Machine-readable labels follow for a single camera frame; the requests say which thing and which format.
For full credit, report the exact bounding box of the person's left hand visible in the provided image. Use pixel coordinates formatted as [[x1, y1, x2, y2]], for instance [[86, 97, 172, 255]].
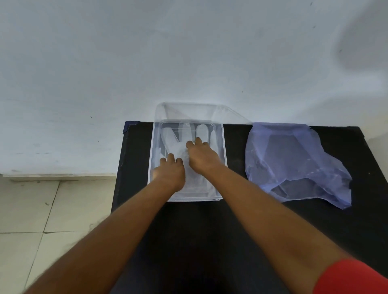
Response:
[[152, 153, 186, 192]]

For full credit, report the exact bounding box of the person's right hand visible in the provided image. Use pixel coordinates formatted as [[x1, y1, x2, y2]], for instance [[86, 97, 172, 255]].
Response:
[[186, 137, 227, 175]]

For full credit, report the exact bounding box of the clear disposable plastic glove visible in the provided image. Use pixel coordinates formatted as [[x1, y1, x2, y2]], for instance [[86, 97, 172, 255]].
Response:
[[159, 121, 218, 195]]

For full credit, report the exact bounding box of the person's right forearm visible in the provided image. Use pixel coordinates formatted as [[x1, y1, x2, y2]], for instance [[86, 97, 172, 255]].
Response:
[[204, 165, 356, 294]]

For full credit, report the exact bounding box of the person's left forearm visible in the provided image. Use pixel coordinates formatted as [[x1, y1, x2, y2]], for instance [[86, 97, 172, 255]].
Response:
[[24, 179, 183, 294]]

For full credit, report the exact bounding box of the clear plastic container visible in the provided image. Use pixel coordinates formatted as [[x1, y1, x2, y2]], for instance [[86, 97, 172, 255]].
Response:
[[148, 120, 228, 202]]

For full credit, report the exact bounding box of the dark blue tape strip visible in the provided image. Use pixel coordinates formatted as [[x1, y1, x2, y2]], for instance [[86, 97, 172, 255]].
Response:
[[122, 121, 140, 135]]

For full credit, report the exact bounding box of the translucent blue plastic bag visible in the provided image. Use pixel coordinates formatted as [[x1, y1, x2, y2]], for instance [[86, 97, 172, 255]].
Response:
[[245, 122, 353, 210]]

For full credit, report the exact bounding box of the red sleeve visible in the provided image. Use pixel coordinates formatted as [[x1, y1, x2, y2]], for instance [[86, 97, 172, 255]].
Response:
[[313, 258, 388, 294]]

